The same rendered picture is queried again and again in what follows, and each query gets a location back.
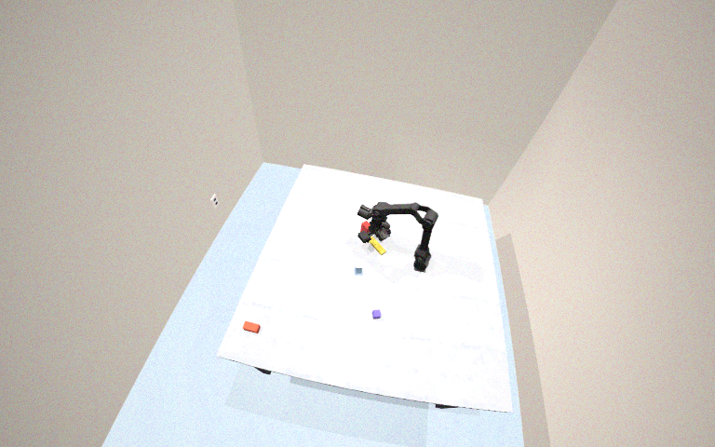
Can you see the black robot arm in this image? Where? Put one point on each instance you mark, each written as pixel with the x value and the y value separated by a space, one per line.
pixel 381 210

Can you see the orange-red rectangular block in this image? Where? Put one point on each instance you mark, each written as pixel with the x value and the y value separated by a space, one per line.
pixel 251 327

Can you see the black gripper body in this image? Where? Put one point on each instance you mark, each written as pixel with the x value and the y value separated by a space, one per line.
pixel 365 237

